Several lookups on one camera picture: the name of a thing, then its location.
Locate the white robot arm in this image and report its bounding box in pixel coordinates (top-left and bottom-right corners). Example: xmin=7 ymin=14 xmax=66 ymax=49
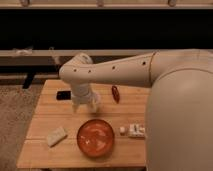
xmin=59 ymin=49 xmax=213 ymax=171

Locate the small white ceramic cup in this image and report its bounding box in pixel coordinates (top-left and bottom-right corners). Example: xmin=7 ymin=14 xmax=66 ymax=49
xmin=119 ymin=126 xmax=127 ymax=135

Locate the red oblong object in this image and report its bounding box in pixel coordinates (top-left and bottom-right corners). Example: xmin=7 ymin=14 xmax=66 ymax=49
xmin=111 ymin=85 xmax=120 ymax=103

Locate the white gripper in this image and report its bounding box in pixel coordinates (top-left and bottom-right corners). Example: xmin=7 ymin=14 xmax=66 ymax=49
xmin=70 ymin=83 xmax=100 ymax=113

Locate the white rectangular box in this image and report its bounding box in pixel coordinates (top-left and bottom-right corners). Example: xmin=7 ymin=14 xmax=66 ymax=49
xmin=129 ymin=124 xmax=145 ymax=138

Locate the orange round bowl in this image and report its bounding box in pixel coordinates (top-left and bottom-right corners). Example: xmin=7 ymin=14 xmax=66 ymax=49
xmin=76 ymin=119 xmax=115 ymax=158

